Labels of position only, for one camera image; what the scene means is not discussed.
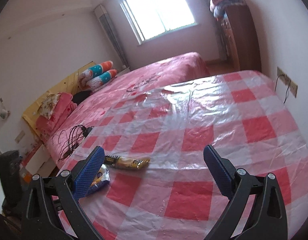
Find pink bed with heart blanket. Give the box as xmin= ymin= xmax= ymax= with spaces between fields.
xmin=42 ymin=52 xmax=210 ymax=167

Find floral pillow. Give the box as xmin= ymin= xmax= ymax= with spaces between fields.
xmin=38 ymin=93 xmax=61 ymax=120

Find pink checkered plastic tablecloth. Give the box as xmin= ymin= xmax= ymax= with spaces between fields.
xmin=60 ymin=71 xmax=308 ymax=239

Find striped colourful bolster pillow upper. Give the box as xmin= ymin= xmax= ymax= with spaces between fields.
xmin=78 ymin=61 xmax=113 ymax=82

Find tangled charging cables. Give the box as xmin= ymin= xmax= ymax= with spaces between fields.
xmin=52 ymin=124 xmax=88 ymax=162

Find black office chair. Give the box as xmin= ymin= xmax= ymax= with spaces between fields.
xmin=0 ymin=150 xmax=25 ymax=219

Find purple yellow snack packet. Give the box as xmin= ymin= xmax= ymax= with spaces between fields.
xmin=86 ymin=164 xmax=110 ymax=196

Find yellow wooden headboard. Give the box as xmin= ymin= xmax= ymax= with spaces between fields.
xmin=22 ymin=61 xmax=96 ymax=139

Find brown wooden cabinet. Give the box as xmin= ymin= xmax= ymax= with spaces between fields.
xmin=220 ymin=5 xmax=261 ymax=72

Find bright window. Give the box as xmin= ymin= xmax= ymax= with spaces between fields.
xmin=120 ymin=0 xmax=197 ymax=44

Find black cloth on bed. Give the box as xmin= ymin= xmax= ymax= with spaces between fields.
xmin=72 ymin=90 xmax=93 ymax=105

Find black power adapter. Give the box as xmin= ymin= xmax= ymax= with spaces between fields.
xmin=82 ymin=126 xmax=94 ymax=138

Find wall socket plate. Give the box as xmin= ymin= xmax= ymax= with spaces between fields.
xmin=277 ymin=67 xmax=298 ymax=98

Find folded blankets on cabinet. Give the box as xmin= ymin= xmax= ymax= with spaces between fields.
xmin=210 ymin=0 xmax=246 ymax=18

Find black yellow snack bar wrapper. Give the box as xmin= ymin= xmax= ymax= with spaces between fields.
xmin=104 ymin=155 xmax=151 ymax=170

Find white bedside table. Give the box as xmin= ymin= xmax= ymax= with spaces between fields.
xmin=25 ymin=145 xmax=56 ymax=177

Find folded pink blanket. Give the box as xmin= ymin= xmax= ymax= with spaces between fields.
xmin=36 ymin=92 xmax=77 ymax=138

